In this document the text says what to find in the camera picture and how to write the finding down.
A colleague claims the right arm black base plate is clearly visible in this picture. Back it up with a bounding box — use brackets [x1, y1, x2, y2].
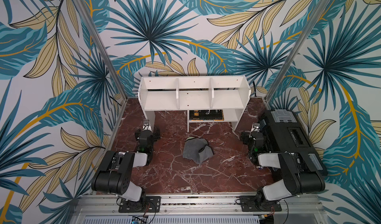
[237, 195, 282, 213]

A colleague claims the left aluminium corner post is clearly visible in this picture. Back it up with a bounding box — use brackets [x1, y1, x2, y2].
[73, 0, 128, 102]

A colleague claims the aluminium corner post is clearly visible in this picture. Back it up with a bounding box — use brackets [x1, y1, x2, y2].
[264, 0, 330, 106]
[73, 0, 128, 102]

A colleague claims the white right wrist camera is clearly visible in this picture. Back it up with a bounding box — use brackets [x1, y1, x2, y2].
[251, 123, 261, 133]

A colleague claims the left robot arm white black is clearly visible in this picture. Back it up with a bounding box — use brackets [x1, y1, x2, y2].
[91, 126, 160, 202]

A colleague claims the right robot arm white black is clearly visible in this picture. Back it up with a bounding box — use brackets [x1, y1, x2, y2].
[240, 131, 327, 212]

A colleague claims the black plastic toolbox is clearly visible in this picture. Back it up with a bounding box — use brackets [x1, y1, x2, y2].
[259, 110, 328, 176]

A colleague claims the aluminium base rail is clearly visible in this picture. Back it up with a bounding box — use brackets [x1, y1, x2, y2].
[69, 192, 329, 224]

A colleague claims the grey and green microfibre cloth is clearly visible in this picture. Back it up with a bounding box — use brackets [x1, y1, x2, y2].
[183, 137, 214, 164]

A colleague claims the black book with yellow text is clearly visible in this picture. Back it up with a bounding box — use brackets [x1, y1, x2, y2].
[189, 110, 224, 121]

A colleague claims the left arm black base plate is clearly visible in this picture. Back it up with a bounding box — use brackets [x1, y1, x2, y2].
[118, 196, 161, 213]

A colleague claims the white wooden bookshelf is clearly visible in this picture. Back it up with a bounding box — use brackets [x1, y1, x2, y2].
[138, 76, 251, 130]

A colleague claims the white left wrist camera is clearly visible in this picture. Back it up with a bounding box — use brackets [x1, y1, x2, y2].
[142, 119, 152, 131]

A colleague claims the right aluminium corner post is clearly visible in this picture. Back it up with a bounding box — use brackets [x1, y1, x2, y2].
[264, 0, 330, 106]

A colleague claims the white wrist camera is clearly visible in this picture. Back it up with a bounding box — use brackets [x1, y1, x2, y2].
[142, 119, 152, 131]
[251, 123, 261, 133]

